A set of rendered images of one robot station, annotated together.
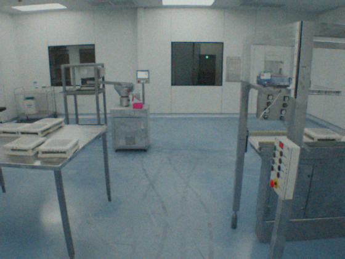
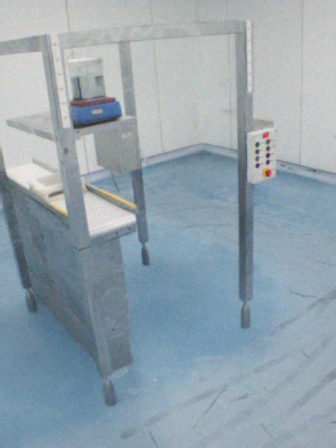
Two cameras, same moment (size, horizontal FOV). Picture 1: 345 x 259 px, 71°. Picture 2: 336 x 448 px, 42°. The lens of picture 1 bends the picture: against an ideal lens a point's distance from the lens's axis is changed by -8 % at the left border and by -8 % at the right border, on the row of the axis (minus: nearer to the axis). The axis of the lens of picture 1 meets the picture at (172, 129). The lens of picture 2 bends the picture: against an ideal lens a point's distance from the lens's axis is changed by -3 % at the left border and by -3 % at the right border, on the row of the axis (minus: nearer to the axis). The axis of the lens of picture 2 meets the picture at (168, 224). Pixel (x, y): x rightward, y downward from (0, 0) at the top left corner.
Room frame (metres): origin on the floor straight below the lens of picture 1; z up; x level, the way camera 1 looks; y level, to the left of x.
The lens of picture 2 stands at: (2.80, 0.97, 1.72)
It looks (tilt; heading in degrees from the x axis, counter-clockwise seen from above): 24 degrees down; 235
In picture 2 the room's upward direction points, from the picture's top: 5 degrees counter-clockwise
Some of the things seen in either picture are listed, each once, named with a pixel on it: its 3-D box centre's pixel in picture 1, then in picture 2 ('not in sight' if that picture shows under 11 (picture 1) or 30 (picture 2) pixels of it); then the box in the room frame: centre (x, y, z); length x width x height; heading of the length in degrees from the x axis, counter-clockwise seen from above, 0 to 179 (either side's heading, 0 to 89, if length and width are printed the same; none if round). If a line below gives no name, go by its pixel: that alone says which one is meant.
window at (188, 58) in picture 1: (197, 63); not in sight; (7.10, -0.65, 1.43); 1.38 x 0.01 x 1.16; 91
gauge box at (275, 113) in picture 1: (273, 105); (116, 145); (1.85, -0.74, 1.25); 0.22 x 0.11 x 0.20; 90
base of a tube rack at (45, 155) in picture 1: (60, 150); not in sight; (1.86, 0.87, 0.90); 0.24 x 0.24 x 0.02; 2
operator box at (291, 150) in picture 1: (284, 167); (261, 155); (1.12, -0.54, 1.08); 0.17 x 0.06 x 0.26; 0
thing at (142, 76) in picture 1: (143, 87); not in sight; (4.68, 0.52, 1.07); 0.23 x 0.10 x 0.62; 91
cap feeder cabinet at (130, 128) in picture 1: (131, 127); not in sight; (4.53, 0.73, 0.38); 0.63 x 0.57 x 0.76; 91
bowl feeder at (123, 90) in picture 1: (128, 95); not in sight; (4.59, 0.78, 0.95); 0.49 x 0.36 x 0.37; 91
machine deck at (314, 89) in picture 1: (292, 89); (66, 122); (1.99, -0.94, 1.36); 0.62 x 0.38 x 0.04; 90
